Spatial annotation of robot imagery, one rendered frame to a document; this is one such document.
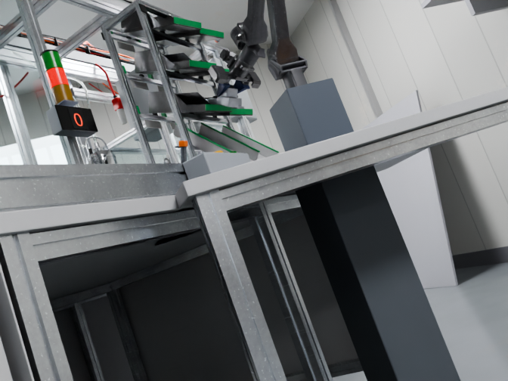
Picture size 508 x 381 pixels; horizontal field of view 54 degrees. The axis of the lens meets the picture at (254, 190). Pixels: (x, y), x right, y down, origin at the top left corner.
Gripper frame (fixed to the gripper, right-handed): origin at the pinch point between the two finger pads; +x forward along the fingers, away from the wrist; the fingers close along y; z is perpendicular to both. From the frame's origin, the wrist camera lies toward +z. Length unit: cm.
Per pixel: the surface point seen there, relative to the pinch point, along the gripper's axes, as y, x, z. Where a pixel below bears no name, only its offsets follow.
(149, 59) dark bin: 13.0, 13.1, 27.2
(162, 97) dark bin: 11.0, 18.0, 13.2
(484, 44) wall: -249, -22, 57
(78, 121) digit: 49, 12, -7
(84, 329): -7, 176, 0
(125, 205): 64, -16, -57
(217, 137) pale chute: -4.8, 19.1, -3.8
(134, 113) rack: 17.9, 27.3, 14.5
